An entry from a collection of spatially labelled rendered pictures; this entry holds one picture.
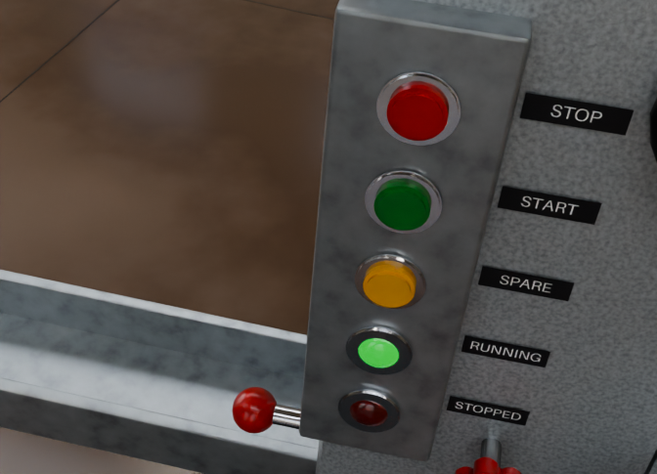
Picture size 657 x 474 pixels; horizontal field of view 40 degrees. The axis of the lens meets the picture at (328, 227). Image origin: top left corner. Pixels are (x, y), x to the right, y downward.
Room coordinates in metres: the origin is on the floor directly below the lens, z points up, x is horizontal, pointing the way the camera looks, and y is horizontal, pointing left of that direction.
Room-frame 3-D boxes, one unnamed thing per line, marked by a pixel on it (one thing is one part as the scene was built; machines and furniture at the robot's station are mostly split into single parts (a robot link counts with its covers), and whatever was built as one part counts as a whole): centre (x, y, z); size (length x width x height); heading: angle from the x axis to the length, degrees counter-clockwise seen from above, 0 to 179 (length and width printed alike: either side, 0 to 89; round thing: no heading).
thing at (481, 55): (0.34, -0.04, 1.37); 0.08 x 0.03 x 0.28; 83
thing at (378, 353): (0.33, -0.03, 1.32); 0.02 x 0.01 x 0.02; 83
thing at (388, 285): (0.33, -0.03, 1.37); 0.03 x 0.01 x 0.03; 83
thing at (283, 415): (0.40, 0.02, 1.17); 0.08 x 0.03 x 0.03; 83
